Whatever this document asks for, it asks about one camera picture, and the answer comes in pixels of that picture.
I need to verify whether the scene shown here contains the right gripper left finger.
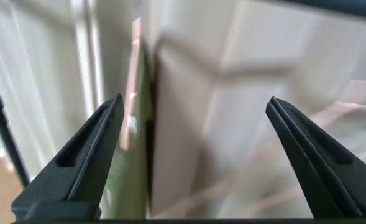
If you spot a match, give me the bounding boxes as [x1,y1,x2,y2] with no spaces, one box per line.
[11,93,126,220]

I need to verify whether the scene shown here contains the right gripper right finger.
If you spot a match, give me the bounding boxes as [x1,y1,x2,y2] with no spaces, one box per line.
[265,96,366,219]

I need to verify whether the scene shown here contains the green garment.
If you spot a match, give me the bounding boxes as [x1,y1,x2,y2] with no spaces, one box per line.
[103,40,156,219]

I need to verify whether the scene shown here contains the pink clothes hanger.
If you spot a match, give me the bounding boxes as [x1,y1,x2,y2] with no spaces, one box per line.
[153,79,366,218]
[119,17,144,151]

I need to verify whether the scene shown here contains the white curtain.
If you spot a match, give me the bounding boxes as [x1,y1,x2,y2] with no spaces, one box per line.
[0,0,104,187]

